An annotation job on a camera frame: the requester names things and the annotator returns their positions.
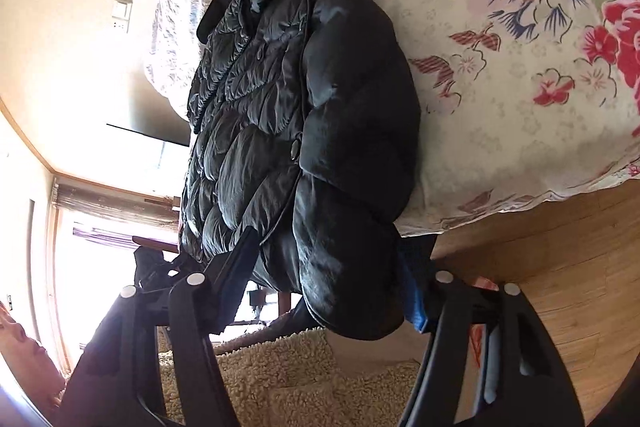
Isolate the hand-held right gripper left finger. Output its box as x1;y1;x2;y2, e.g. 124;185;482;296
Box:
54;225;261;427

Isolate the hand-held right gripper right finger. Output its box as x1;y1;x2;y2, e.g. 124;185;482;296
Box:
397;236;586;427

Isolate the black puffer jacket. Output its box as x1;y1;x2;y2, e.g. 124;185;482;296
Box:
179;0;422;342

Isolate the red white object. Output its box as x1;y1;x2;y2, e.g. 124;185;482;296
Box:
470;276;503;408

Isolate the black silhouetted object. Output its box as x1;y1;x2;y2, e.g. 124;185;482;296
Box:
133;246;193;294

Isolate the cream fleece blanket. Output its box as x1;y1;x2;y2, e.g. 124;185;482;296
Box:
156;326;432;427

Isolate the brown window blind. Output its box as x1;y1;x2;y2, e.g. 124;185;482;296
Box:
52;183;182;254

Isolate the reddish cloth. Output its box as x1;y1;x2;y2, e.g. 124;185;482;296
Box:
0;301;67;408

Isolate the floral bed sheet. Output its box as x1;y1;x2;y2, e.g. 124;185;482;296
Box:
325;0;640;238

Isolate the pink crinkled pillow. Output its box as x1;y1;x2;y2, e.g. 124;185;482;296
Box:
142;0;238;124

